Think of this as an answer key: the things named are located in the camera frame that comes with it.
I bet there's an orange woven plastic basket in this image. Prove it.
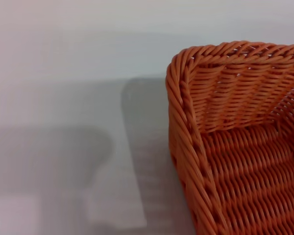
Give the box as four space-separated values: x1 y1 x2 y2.
166 41 294 235

